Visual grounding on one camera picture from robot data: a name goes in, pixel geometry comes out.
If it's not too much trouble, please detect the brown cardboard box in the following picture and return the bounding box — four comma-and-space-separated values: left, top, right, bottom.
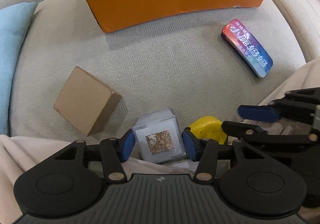
54, 66, 121, 137

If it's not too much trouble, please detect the light blue cushion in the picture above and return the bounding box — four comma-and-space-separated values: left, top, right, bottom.
1, 2, 38, 135

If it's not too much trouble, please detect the clear acrylic display cube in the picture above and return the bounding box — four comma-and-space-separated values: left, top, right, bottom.
132, 108, 186, 163

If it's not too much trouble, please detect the colourful toothpaste box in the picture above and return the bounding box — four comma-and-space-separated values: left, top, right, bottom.
221, 19, 273, 78

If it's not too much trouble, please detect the yellow plastic object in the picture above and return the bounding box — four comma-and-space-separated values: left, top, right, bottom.
189, 116, 227, 144

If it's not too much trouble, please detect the beige fabric sofa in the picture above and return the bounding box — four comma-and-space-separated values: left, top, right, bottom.
1, 0, 319, 143

